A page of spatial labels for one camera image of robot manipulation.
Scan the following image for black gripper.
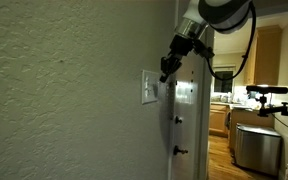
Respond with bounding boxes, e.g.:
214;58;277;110
160;35;193;83

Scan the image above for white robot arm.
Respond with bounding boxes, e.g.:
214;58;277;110
160;0;256;82

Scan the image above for white door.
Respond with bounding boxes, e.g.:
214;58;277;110
171;52;202;180

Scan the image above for black deadbolt knob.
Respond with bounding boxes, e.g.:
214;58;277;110
175;116;183;124

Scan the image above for kitchen window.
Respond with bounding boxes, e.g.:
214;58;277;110
214;71;233;93

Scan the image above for wooden lower cabinet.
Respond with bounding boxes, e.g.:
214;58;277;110
209;104;230;137

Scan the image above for wooden cabinet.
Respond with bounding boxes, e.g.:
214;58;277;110
209;104;230;137
244;25;282;85

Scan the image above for dark door knob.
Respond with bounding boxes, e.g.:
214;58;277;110
173;145;188;156

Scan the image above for wooden upper cabinet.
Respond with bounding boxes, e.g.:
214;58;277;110
244;25;282;85

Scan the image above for stainless steel trash can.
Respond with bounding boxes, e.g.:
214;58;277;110
234;124;282;176

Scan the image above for white double switch plate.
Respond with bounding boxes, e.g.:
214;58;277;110
141;70;159;104

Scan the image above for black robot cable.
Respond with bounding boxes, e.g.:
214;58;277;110
205;1;257;82

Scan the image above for black camera stand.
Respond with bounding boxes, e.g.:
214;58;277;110
245;84;288;120

